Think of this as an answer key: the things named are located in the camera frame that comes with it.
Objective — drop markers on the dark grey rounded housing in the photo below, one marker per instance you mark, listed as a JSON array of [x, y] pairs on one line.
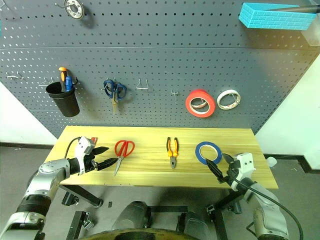
[[132, 215], [193, 223]]

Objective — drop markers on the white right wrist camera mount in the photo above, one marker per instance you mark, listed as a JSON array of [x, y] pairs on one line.
[[245, 165]]

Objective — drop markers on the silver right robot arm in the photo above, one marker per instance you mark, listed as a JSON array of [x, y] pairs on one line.
[[267, 210]]

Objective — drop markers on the small metal pegboard hook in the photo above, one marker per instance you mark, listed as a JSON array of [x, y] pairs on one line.
[[175, 93]]

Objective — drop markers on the small black floor piece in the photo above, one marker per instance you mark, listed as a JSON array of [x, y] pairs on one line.
[[110, 204]]

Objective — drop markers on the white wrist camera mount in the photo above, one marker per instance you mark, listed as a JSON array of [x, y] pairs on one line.
[[83, 147], [245, 165]]

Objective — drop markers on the black tube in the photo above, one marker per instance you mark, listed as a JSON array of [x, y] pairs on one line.
[[300, 8]]

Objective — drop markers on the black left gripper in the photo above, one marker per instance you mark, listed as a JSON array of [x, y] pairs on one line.
[[90, 162]]

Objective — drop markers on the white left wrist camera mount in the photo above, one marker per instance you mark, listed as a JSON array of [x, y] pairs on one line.
[[83, 147]]

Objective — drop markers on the round silver metal disc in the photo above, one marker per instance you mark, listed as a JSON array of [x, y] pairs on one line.
[[74, 9]]

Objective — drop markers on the grey pegboard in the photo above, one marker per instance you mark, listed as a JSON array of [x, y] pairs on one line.
[[160, 50]]

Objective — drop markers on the black plastic cup holder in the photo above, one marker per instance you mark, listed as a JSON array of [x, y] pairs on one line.
[[65, 101]]

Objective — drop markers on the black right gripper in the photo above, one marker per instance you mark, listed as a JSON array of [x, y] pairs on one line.
[[232, 172]]

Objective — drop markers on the black metal table frame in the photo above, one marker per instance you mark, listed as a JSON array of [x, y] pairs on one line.
[[82, 195]]

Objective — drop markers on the white tape roll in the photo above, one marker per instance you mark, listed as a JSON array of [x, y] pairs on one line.
[[220, 100]]

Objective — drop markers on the red tape roll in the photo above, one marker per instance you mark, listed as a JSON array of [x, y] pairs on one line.
[[212, 105]]

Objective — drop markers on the orange black pliers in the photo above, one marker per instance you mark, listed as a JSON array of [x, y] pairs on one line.
[[173, 160]]

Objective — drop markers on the small white floor object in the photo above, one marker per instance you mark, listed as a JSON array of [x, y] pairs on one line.
[[271, 161]]

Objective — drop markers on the blue tape roll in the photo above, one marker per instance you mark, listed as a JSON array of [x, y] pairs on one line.
[[198, 153]]

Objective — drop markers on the dark curved rim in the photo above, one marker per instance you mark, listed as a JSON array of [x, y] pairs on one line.
[[140, 235]]

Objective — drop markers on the teal brick pattern box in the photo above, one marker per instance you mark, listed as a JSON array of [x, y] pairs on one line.
[[272, 16]]

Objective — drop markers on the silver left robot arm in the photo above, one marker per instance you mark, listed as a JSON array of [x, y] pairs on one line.
[[47, 175]]

